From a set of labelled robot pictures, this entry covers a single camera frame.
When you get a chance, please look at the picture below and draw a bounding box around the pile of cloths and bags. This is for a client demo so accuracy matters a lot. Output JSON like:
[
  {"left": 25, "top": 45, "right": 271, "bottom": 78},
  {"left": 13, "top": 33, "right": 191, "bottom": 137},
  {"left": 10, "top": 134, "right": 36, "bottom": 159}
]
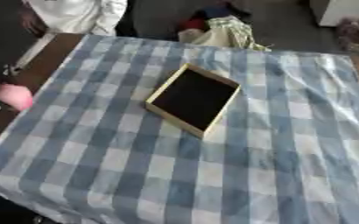
[{"left": 176, "top": 2, "right": 273, "bottom": 53}]

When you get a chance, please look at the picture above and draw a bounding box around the person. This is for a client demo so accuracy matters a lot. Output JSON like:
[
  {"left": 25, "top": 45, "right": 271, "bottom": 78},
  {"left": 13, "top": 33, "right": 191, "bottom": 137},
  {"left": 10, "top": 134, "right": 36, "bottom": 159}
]
[{"left": 18, "top": 0, "right": 130, "bottom": 39}]

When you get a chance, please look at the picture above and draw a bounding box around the pink round object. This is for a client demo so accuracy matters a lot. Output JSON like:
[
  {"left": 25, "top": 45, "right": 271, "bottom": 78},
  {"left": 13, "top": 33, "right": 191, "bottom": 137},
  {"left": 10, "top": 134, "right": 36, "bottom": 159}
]
[{"left": 0, "top": 83, "right": 36, "bottom": 112}]

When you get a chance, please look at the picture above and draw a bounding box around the tan cardboard box black inside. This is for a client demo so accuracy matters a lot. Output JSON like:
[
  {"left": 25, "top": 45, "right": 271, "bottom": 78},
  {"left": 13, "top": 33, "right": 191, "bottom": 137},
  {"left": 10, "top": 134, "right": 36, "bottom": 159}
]
[{"left": 144, "top": 62, "right": 243, "bottom": 139}]

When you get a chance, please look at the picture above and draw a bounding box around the white cabinet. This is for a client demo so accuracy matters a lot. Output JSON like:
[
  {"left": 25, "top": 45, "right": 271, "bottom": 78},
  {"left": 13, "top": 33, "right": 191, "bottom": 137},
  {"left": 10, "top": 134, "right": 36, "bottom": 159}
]
[{"left": 309, "top": 0, "right": 359, "bottom": 28}]

